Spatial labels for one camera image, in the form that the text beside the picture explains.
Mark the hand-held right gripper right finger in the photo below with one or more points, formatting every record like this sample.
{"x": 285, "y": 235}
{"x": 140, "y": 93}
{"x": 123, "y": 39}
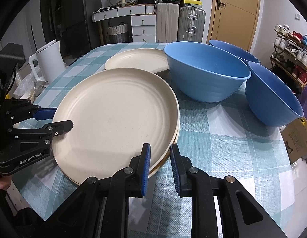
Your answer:
{"x": 175, "y": 173}

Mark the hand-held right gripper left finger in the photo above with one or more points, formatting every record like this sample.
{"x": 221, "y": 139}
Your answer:
{"x": 146, "y": 171}

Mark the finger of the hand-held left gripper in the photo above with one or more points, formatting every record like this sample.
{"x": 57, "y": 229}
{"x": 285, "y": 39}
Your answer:
{"x": 45, "y": 114}
{"x": 59, "y": 127}

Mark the cream plate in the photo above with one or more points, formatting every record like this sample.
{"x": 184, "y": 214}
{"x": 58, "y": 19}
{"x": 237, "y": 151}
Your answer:
{"x": 113, "y": 119}
{"x": 158, "y": 166}
{"x": 136, "y": 59}

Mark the blue bowl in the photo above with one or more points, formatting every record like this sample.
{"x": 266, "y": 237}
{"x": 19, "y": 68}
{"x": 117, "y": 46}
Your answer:
{"x": 240, "y": 53}
{"x": 267, "y": 99}
{"x": 205, "y": 62}

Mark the person's left hand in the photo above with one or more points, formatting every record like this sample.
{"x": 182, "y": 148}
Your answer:
{"x": 2, "y": 184}

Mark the white electric kettle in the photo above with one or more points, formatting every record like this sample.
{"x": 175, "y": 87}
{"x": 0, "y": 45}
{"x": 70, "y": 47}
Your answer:
{"x": 50, "y": 59}

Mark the black refrigerator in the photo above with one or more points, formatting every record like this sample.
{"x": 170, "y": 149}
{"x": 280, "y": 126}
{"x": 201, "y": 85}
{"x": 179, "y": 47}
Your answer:
{"x": 79, "y": 29}

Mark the dark tall cabinet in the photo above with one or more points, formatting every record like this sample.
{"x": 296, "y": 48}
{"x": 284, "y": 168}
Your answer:
{"x": 50, "y": 14}

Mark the woven basket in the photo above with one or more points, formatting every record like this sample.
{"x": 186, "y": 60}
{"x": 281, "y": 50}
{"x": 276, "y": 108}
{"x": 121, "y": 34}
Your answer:
{"x": 118, "y": 33}

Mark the cardboard box with cat print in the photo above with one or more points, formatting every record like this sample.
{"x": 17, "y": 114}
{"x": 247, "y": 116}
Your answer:
{"x": 296, "y": 141}

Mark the white drawer desk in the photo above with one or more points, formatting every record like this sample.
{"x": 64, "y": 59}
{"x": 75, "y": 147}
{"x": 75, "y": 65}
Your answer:
{"x": 143, "y": 31}

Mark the beige suitcase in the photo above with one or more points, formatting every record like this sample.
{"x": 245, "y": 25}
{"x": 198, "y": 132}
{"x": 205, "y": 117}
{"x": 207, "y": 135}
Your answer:
{"x": 167, "y": 22}

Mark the silver suitcase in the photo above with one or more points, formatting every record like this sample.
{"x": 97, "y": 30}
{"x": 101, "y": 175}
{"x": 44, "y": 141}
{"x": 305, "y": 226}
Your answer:
{"x": 190, "y": 22}

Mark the wooden door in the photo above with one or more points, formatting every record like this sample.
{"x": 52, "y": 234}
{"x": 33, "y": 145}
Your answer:
{"x": 237, "y": 17}

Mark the black yellow shoe box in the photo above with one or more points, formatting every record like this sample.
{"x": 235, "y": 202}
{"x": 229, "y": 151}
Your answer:
{"x": 190, "y": 3}

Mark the wooden shoe rack with shoes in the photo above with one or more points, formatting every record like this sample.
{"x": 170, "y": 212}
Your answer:
{"x": 304, "y": 59}

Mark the white light switch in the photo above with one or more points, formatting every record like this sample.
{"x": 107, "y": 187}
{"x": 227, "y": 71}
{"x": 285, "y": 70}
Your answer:
{"x": 298, "y": 16}

